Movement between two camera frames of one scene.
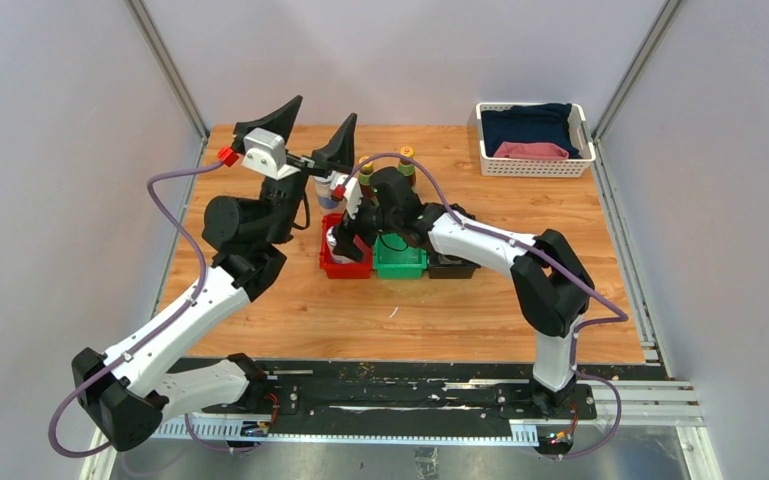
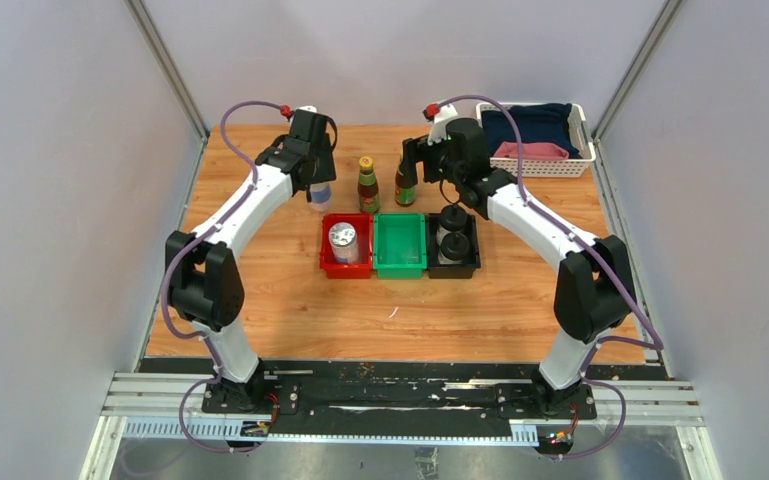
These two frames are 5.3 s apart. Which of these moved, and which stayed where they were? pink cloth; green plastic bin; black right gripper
Moved: black right gripper
Stayed: pink cloth; green plastic bin
